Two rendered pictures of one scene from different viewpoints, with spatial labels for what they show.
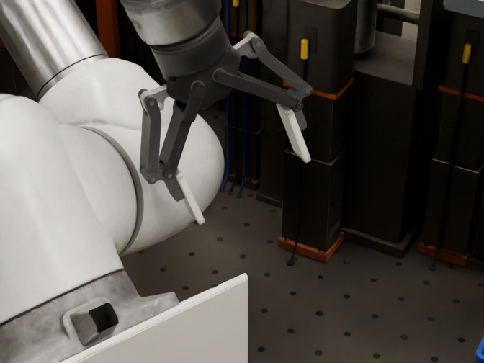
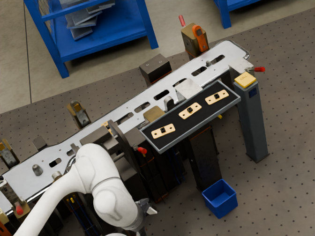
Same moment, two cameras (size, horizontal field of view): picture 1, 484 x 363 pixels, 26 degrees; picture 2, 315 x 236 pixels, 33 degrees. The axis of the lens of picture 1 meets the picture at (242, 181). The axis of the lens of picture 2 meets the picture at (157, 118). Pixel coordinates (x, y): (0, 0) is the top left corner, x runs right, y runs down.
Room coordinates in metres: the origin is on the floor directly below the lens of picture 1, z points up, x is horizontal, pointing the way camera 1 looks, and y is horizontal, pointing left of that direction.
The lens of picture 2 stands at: (0.09, 0.71, 2.56)
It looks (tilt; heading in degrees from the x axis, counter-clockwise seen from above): 45 degrees down; 312
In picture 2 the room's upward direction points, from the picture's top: 19 degrees counter-clockwise
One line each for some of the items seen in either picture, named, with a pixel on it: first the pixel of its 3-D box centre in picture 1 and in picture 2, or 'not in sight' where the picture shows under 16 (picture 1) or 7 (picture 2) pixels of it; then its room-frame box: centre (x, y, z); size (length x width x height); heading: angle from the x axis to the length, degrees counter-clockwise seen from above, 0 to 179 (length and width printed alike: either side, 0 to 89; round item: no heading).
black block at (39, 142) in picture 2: not in sight; (50, 161); (1.62, -0.22, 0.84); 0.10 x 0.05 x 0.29; 151
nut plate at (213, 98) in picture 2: not in sight; (216, 96); (0.87, -0.50, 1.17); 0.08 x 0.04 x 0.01; 50
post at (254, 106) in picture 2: not in sight; (251, 121); (0.80, -0.62, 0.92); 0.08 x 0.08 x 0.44; 61
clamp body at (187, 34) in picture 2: not in sight; (198, 58); (1.22, -0.97, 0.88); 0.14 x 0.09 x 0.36; 151
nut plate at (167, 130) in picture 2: not in sight; (162, 130); (0.99, -0.29, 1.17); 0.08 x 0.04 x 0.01; 45
